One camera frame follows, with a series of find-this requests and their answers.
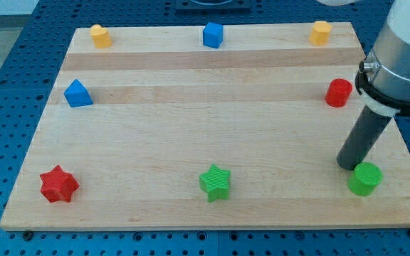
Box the yellow hexagon block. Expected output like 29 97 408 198
309 21 332 46

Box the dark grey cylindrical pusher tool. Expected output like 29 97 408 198
337 106 392 171

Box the wooden board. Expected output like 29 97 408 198
0 22 410 231

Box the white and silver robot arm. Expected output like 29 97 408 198
355 0 410 118

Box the yellow heart block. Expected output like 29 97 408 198
90 24 112 48

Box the red cylinder block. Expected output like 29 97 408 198
325 78 352 107

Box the green star block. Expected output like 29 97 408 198
199 164 231 203

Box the blue triangle block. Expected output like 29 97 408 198
63 79 93 107

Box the blue cube block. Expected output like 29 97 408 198
202 22 224 48

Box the red star block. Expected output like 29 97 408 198
40 165 80 203

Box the green cylinder block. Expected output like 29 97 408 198
347 162 384 196

